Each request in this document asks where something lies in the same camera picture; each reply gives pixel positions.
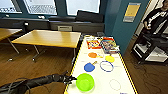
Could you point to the orange round plate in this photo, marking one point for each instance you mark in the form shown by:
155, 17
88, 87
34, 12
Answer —
92, 55

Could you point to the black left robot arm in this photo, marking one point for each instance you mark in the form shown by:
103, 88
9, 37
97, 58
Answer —
33, 82

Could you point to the red yellow game box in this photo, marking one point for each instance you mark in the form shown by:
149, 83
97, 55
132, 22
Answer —
94, 43

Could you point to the long light wooden table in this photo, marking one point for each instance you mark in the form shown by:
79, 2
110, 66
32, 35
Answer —
46, 38
6, 33

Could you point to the yellow framed wall notice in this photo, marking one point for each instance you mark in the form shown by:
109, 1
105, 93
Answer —
131, 11

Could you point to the person in black shirt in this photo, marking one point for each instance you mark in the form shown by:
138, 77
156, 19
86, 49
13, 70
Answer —
156, 20

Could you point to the bright rounded window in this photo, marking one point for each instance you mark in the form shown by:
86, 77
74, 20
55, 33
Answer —
40, 6
82, 6
8, 5

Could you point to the clear round plate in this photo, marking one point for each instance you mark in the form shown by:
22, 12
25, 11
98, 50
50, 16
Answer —
110, 85

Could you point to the yellow-green bowl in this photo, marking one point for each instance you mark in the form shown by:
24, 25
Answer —
85, 82

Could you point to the dark bench sofa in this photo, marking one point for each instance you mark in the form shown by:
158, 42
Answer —
90, 16

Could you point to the blue round plate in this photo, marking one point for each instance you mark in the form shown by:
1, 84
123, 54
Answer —
89, 67

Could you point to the yellow round plate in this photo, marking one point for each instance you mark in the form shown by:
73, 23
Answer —
110, 59

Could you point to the yellow gaming table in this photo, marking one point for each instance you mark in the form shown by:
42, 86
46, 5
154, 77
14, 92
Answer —
100, 75

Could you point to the black wheeled cart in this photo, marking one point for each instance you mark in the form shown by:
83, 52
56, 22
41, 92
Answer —
151, 46

